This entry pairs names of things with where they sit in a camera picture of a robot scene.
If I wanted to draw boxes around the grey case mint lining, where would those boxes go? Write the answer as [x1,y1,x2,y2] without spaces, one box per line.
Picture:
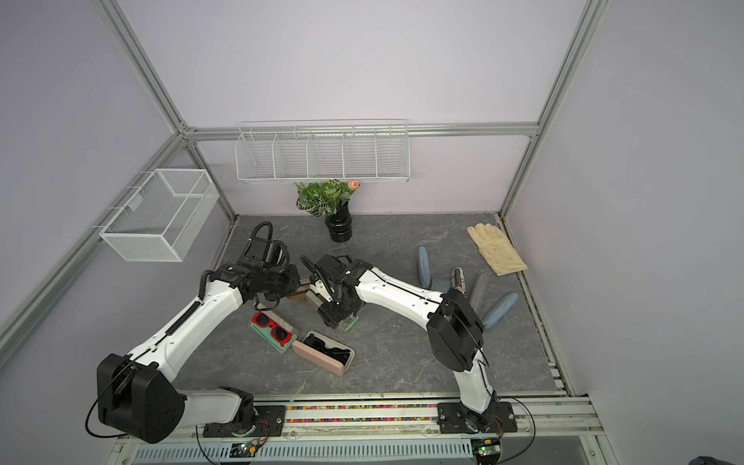
[305,291,360,333]

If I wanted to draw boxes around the light blue case white sunglasses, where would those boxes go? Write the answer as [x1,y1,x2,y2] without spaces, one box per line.
[418,246,432,289]

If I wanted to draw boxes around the grey fabric glasses case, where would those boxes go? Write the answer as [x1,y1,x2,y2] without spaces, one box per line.
[468,273,487,311]

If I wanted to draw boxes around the blue case orange lining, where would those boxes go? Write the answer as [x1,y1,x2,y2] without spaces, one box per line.
[482,293,519,329]

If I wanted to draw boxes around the plaid beige glasses case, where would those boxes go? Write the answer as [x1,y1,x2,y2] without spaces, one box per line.
[286,278,310,300]

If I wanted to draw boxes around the mint case blue glasses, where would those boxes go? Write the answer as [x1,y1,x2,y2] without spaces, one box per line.
[429,278,451,294]

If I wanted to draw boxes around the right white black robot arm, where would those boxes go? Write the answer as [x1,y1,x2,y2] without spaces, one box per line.
[300,255,505,432]

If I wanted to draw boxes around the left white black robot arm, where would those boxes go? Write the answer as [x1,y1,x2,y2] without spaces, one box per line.
[87,221,300,444]

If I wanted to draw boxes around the grey mint case red sunglasses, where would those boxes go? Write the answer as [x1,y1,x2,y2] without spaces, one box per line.
[250,310,298,354]

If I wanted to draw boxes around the pink case black sunglasses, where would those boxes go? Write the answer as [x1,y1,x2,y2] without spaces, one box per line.
[292,331,356,377]

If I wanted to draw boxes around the green plant in black vase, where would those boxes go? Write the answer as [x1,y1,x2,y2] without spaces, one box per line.
[296,179,360,243]

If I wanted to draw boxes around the beige work glove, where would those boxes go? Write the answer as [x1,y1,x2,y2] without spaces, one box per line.
[467,223,528,276]

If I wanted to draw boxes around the white wire mesh side basket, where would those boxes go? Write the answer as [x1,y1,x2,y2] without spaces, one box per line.
[99,169,219,263]

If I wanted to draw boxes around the long white wire shelf basket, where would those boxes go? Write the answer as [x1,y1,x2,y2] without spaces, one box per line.
[234,119,411,184]

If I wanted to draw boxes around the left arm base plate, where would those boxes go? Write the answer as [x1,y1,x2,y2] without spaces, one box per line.
[203,405,287,438]

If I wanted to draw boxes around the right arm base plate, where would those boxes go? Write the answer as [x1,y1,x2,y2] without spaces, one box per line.
[437,401,517,434]

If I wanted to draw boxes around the white vented cable duct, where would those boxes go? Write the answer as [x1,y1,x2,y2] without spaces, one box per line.
[130,438,475,464]

